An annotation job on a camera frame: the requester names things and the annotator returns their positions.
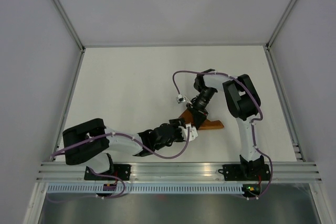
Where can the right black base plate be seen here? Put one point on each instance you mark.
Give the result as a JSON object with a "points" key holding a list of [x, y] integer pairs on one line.
{"points": [[236, 172]]}

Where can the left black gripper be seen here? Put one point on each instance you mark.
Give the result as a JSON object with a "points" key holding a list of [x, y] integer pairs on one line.
{"points": [[175, 123]]}

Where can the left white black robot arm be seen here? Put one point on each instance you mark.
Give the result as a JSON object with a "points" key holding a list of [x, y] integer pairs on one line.
{"points": [[91, 143]]}

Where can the left aluminium frame post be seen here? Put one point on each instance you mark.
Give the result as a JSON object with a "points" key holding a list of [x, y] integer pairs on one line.
{"points": [[68, 24]]}

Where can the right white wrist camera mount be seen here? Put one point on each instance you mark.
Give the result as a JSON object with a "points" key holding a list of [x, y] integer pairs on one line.
{"points": [[183, 99]]}

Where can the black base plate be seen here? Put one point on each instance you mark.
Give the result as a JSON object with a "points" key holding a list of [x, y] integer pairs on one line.
{"points": [[110, 172], [236, 172]]}

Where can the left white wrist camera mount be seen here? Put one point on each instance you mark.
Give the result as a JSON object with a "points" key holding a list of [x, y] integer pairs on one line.
{"points": [[188, 132]]}

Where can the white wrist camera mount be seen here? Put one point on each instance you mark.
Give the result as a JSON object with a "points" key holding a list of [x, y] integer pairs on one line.
{"points": [[188, 132], [183, 99]]}

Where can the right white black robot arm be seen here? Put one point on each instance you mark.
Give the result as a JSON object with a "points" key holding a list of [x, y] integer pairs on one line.
{"points": [[243, 103]]}

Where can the orange-brown cloth napkin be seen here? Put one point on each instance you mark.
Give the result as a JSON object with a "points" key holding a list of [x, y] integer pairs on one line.
{"points": [[206, 124]]}

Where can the aluminium mounting rail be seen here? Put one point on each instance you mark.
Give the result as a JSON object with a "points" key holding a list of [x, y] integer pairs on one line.
{"points": [[283, 172]]}

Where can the white slotted cable duct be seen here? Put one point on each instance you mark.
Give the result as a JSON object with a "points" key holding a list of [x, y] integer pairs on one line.
{"points": [[150, 188]]}

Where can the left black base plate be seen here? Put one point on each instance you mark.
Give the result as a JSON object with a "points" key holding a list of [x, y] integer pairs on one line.
{"points": [[110, 172]]}

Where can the right aluminium frame post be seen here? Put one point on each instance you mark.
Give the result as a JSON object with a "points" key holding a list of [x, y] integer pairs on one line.
{"points": [[285, 15]]}

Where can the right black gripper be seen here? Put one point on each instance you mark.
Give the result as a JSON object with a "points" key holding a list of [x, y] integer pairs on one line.
{"points": [[199, 115]]}

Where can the aluminium frame post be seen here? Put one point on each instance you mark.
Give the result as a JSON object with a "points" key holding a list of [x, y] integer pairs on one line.
{"points": [[68, 24], [285, 15]]}

